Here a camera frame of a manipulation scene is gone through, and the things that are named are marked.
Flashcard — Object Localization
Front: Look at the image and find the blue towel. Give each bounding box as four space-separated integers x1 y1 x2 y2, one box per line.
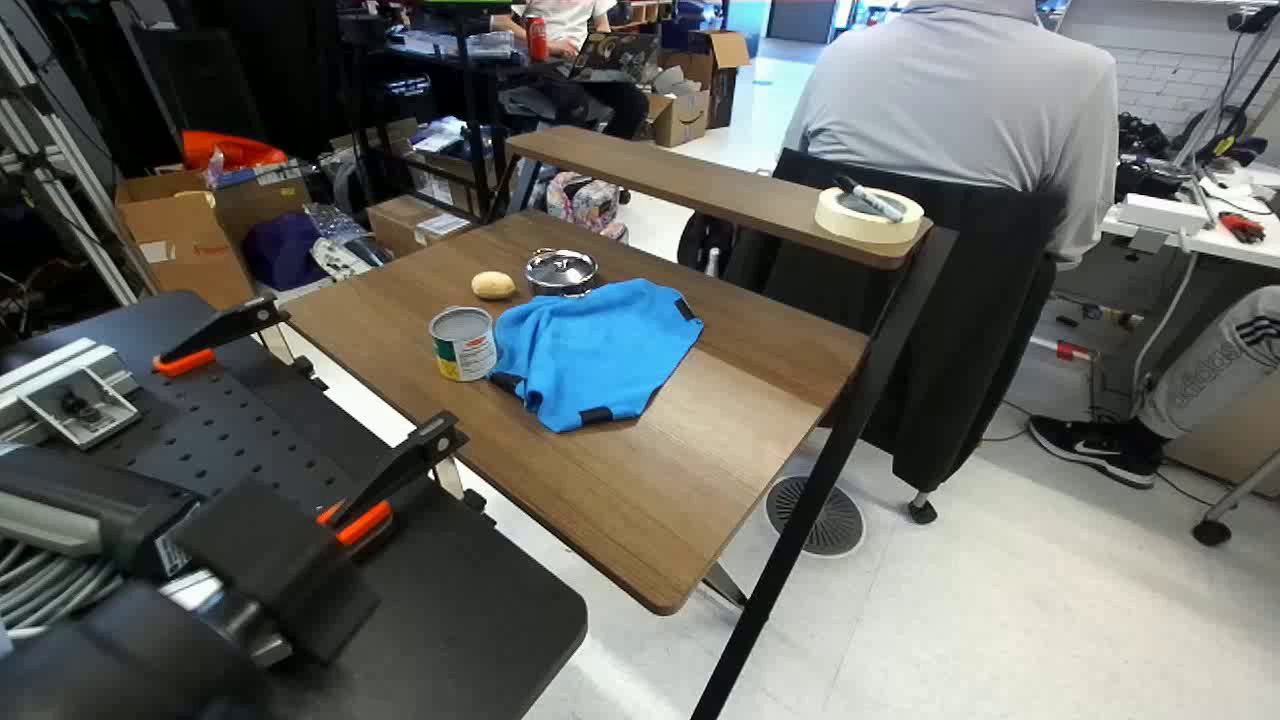
492 281 706 438

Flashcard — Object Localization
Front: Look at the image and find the wooden side table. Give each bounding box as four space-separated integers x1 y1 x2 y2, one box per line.
291 129 955 720

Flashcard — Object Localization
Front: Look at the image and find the silver metal bowl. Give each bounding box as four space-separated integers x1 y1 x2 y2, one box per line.
523 247 600 291

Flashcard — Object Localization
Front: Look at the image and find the small yellow potato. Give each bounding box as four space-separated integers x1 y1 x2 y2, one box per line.
467 272 516 302

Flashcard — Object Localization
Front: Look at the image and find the white paint can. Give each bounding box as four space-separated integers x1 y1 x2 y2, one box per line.
430 304 498 381

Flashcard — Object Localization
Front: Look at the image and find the roll of white tape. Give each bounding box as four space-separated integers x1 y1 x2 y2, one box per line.
812 186 924 247

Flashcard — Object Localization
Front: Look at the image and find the open cardboard box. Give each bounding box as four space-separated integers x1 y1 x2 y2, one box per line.
650 33 754 144

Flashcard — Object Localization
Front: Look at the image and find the black office chair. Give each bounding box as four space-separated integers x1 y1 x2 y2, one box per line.
676 150 1065 525

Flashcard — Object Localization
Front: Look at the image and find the black perforated mounting board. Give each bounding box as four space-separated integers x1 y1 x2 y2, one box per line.
0 287 593 720

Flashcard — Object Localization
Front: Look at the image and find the black orange bar clamp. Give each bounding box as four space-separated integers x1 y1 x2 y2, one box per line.
178 413 467 665

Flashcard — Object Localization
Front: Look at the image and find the person in grey shirt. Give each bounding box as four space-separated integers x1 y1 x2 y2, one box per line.
786 0 1122 267

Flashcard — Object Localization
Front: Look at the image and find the brown cardboard box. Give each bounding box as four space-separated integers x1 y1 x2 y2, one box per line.
116 174 307 310

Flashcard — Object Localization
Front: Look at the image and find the black sneaker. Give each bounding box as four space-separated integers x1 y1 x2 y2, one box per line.
1029 417 1165 490

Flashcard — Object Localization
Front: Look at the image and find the aluminium extrusion frame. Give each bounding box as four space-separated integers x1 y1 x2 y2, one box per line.
0 337 140 454

